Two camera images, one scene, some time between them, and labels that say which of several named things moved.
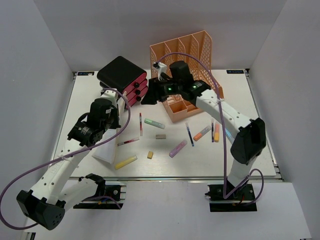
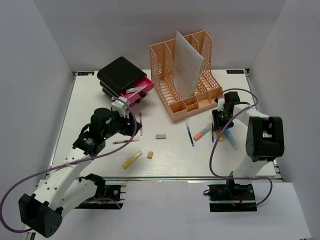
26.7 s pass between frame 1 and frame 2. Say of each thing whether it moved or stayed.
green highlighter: moved
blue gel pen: stayed
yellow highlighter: moved
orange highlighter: stayed
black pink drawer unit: stayed
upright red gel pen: stayed
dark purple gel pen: stayed
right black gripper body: moved
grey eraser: stayed
